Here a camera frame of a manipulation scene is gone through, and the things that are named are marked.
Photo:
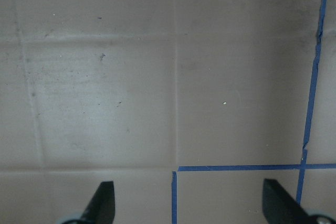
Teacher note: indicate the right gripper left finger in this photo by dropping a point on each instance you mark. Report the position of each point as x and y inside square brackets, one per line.
[101, 208]

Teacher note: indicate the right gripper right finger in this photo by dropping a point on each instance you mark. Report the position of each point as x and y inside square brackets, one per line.
[279, 207]

